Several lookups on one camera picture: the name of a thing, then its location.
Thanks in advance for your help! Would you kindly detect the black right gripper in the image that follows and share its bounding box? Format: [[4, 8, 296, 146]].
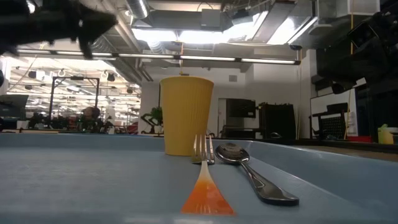
[[316, 12, 398, 95]]

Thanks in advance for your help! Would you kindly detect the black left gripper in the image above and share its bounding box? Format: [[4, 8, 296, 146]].
[[0, 0, 119, 60]]

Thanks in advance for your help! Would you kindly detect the yellow ribbed cup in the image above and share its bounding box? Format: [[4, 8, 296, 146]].
[[159, 76, 215, 157]]

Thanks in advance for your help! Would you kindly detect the shiny metal spoon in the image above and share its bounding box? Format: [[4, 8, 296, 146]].
[[215, 142, 300, 207]]

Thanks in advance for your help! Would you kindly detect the fork with orange handle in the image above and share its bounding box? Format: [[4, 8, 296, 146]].
[[180, 134, 236, 216]]

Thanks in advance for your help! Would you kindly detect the blue plastic tray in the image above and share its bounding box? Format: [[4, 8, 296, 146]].
[[0, 133, 398, 224]]

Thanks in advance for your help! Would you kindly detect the white board panel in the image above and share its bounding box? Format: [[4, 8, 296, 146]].
[[310, 88, 358, 137]]

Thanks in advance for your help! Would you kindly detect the black mesh cart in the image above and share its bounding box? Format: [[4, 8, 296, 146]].
[[309, 102, 349, 141]]

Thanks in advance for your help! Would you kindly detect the red box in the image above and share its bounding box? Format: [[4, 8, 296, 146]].
[[346, 135, 373, 144]]

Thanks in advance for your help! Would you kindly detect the yellow-green bottle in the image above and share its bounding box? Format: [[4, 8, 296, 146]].
[[377, 123, 394, 145]]

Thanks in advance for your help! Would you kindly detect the person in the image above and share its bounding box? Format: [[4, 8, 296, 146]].
[[80, 106, 105, 134]]

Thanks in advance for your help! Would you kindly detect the black cabinet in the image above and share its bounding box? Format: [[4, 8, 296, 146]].
[[259, 102, 297, 141]]

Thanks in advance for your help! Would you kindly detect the green potted plant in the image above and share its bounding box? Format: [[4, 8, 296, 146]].
[[140, 106, 164, 135]]

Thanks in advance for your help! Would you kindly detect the long ceiling light bar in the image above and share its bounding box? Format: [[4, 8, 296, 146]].
[[17, 49, 302, 66]]

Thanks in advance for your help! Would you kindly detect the dark desk monitor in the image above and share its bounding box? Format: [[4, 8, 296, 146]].
[[0, 94, 29, 130]]

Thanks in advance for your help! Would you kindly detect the silver ventilation duct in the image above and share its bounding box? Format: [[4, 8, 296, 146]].
[[125, 0, 150, 20]]

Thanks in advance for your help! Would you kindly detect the black tall stand frame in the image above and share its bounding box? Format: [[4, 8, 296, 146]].
[[48, 76, 101, 125]]

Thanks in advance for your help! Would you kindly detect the black wall monitor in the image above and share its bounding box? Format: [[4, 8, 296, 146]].
[[226, 98, 257, 119]]

